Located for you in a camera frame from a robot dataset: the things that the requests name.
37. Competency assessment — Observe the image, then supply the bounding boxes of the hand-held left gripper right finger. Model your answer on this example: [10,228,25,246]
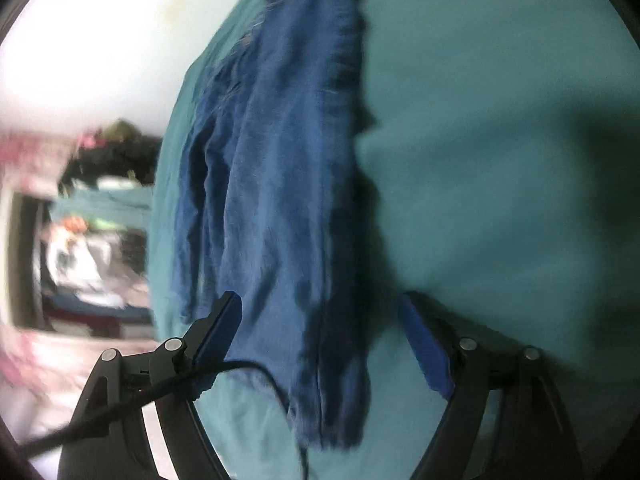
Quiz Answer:
[398,291,586,480]

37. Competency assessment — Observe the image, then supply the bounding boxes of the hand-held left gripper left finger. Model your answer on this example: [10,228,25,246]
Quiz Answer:
[57,291,244,480]

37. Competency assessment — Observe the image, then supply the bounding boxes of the blue denim garment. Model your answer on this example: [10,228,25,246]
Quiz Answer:
[172,0,376,450]

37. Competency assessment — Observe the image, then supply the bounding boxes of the cluttered shelf unit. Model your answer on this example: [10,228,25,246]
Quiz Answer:
[10,120,161,338]

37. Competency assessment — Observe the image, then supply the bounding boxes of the pink floral cloth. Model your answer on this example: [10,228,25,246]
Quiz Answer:
[0,327,156,401]

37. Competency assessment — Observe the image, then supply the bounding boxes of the teal bed sheet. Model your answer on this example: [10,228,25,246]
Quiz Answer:
[147,0,638,480]

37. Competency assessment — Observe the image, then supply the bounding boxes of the black cable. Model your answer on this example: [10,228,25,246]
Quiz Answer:
[22,361,312,480]

